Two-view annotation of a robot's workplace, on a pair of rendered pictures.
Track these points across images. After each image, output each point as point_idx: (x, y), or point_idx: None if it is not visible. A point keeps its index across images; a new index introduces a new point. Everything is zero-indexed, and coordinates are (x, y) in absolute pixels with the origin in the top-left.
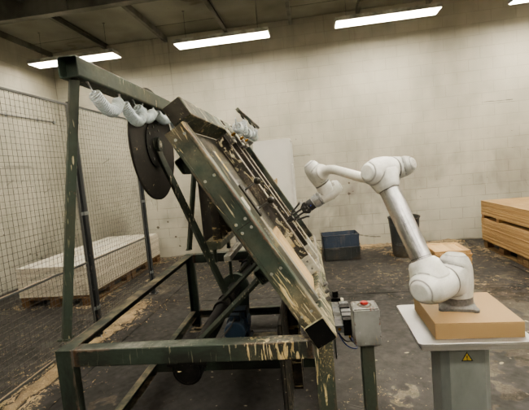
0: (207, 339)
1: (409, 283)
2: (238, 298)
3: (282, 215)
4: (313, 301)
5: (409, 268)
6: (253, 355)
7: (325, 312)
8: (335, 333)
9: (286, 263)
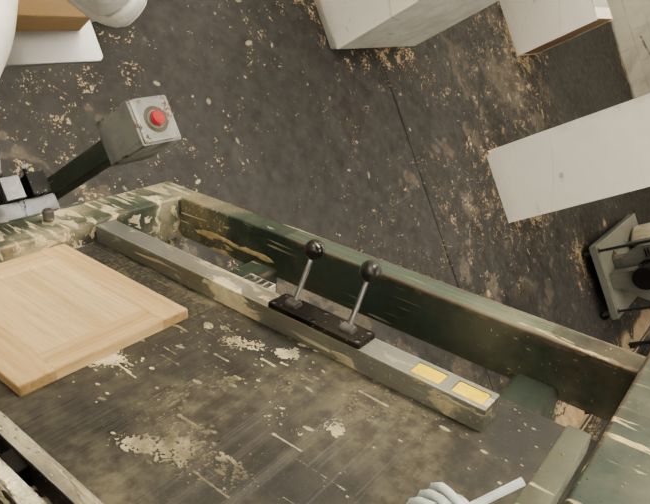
0: None
1: (129, 19)
2: None
3: None
4: (204, 201)
5: (121, 0)
6: None
7: (147, 199)
8: (168, 182)
9: (276, 224)
